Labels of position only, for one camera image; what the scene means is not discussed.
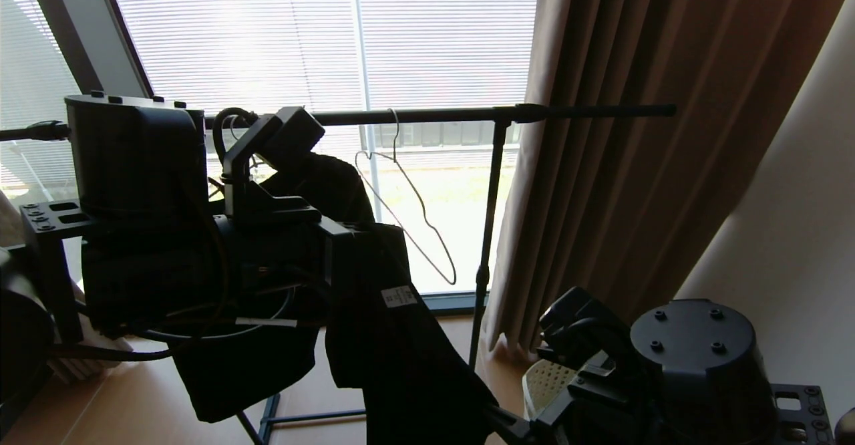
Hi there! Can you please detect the white laundry basket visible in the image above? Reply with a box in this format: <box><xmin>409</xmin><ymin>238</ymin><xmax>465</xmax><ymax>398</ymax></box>
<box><xmin>522</xmin><ymin>358</ymin><xmax>582</xmax><ymax>420</ymax></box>

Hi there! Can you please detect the black clothes rack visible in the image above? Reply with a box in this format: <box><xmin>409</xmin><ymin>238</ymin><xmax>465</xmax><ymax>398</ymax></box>
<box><xmin>0</xmin><ymin>103</ymin><xmax>677</xmax><ymax>445</ymax></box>

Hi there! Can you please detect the black cable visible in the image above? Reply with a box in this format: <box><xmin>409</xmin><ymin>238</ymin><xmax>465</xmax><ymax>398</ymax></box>
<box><xmin>50</xmin><ymin>285</ymin><xmax>301</xmax><ymax>363</ymax></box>

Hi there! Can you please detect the black garment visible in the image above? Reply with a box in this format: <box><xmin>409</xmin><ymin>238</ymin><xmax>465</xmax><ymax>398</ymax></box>
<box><xmin>325</xmin><ymin>223</ymin><xmax>498</xmax><ymax>445</ymax></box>
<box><xmin>174</xmin><ymin>153</ymin><xmax>376</xmax><ymax>424</ymax></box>

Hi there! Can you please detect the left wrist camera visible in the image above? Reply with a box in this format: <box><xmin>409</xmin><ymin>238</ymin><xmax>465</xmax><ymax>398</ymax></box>
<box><xmin>220</xmin><ymin>106</ymin><xmax>326</xmax><ymax>224</ymax></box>

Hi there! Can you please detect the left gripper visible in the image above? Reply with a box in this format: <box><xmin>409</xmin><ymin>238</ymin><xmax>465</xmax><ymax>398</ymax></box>
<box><xmin>214</xmin><ymin>216</ymin><xmax>355</xmax><ymax>315</ymax></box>

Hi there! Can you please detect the window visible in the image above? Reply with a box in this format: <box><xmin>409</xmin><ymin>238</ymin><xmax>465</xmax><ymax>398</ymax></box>
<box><xmin>0</xmin><ymin>0</ymin><xmax>543</xmax><ymax>315</ymax></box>

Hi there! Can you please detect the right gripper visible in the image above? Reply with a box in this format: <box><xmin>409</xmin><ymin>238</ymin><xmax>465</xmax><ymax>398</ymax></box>
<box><xmin>484</xmin><ymin>355</ymin><xmax>662</xmax><ymax>445</ymax></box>

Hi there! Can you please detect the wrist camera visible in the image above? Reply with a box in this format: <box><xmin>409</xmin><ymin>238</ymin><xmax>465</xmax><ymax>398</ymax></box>
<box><xmin>220</xmin><ymin>106</ymin><xmax>326</xmax><ymax>224</ymax></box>
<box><xmin>538</xmin><ymin>287</ymin><xmax>630</xmax><ymax>365</ymax></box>

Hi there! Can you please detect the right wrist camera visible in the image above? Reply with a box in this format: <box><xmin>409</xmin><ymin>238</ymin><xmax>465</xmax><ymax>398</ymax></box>
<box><xmin>538</xmin><ymin>287</ymin><xmax>630</xmax><ymax>365</ymax></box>

